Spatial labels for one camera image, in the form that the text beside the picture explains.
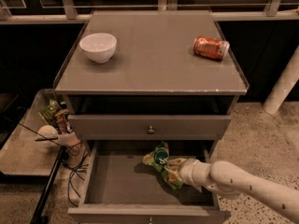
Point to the white round object in bin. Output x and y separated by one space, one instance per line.
46 136

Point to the green snack bag in bin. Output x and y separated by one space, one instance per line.
48 113

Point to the grey drawer cabinet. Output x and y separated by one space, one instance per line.
154 71

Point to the closed grey top drawer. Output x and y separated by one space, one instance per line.
149 127

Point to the orange soda can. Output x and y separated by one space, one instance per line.
211 48

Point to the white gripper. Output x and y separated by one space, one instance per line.
187 173

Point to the clear plastic bin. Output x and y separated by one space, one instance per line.
22 154

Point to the brown snack packet in bin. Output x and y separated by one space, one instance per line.
62 122

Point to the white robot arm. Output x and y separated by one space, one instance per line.
228 180

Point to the white railing frame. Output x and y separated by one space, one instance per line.
54 11

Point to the white diagonal pole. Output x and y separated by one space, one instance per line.
284 85

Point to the open grey middle drawer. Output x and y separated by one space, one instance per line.
120 189

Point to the white ceramic bowl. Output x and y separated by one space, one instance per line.
99 47

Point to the green rice chip bag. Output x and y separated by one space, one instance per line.
168 168

